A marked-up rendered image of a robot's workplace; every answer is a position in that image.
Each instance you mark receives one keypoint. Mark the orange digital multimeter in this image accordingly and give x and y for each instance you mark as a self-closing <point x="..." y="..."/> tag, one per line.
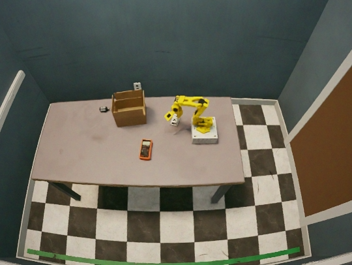
<point x="145" y="149"/>

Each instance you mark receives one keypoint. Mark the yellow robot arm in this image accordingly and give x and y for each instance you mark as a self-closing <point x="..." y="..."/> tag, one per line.
<point x="201" y="106"/>

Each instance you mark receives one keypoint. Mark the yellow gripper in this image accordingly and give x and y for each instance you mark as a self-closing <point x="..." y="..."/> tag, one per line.
<point x="169" y="115"/>

